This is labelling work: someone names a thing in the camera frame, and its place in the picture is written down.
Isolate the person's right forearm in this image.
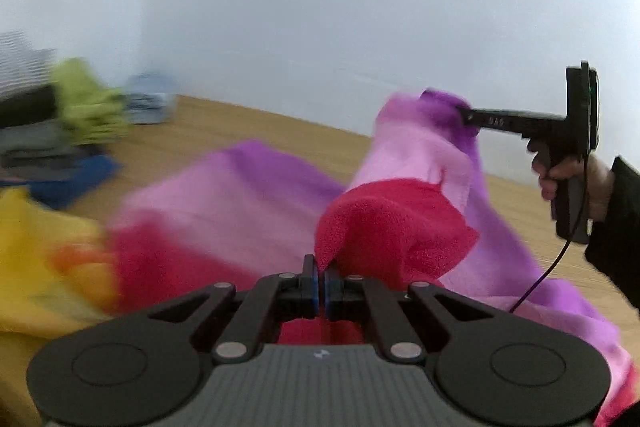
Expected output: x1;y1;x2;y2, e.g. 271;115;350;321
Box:
585;156;640;308

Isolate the light blue folded cloth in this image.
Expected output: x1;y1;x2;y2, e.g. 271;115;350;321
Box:
122;74;177;125

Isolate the person's right hand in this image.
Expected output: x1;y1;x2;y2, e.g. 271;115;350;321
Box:
531;151;616;222

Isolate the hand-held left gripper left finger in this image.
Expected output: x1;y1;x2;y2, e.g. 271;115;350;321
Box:
145;254;319;365

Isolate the pink purple red fleece cloth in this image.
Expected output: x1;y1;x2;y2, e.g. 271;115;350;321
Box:
107;88;638;427

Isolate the grey white striped cloth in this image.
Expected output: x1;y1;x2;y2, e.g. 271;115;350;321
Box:
0;31;57;94

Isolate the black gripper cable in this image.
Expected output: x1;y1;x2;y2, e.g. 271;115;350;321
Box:
509;157;590;314

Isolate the yellow cloth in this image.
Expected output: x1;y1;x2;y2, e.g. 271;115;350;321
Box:
0;187;123;427

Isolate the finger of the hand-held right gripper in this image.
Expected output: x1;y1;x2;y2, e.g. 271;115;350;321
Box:
456;104;488;132

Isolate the bamboo mat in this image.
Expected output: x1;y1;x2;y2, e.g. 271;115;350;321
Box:
65;94;640;323

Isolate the black folded cloth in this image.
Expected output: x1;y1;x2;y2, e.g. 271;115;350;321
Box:
0;86;57;128

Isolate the grey folded cloth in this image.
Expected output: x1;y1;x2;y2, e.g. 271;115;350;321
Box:
0;122;103;182

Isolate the green folded cloth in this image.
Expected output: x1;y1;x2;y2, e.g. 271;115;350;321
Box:
52;59;132;144

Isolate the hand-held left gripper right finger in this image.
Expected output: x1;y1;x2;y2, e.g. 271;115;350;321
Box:
325;269;497;364

